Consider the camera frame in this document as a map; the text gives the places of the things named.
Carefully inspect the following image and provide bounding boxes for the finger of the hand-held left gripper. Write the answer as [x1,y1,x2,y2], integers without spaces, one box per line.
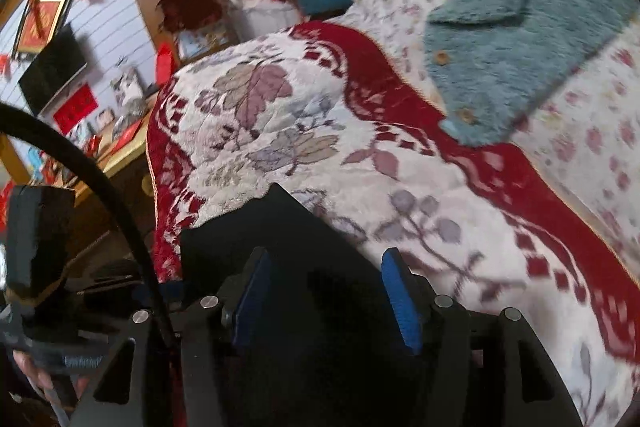
[80,257,185,308]

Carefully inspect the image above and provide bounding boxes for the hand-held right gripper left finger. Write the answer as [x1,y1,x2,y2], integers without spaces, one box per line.
[75,247,273,427]

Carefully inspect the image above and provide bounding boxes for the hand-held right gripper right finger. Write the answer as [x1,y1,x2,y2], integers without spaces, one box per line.
[381,248,586,427]

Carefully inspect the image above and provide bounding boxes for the black pants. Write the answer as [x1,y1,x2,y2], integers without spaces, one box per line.
[179,183,437,427]

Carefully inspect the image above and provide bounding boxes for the person's left hand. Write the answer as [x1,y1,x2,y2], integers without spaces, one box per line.
[11,349,92,410]

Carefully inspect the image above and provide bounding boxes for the wooden desk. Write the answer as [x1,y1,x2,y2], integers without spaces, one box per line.
[0,91,162,268]

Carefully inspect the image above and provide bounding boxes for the red paper banner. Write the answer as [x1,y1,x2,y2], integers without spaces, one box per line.
[52,84,99,132]

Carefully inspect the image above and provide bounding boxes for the black flat screen television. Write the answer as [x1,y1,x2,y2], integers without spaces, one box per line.
[19,24,89,116]

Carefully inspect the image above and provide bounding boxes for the red floral blanket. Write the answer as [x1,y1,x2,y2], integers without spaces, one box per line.
[145,21,640,427]

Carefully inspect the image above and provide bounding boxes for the red gift box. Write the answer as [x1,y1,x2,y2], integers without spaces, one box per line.
[155,42,179,88]

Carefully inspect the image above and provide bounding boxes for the framed red picture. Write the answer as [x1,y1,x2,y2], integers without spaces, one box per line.
[12,0,71,58]

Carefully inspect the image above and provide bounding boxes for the pink floral bed sheet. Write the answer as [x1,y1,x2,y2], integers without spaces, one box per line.
[349,0,640,258]

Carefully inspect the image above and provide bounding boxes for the dark red cloth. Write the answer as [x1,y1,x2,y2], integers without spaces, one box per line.
[157,0,224,34]

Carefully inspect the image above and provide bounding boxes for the teal fleece jacket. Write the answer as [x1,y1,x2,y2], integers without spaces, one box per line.
[424,0,640,146]

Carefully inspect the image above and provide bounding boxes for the black cable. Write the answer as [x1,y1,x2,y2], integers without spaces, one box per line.
[0,103,177,350]

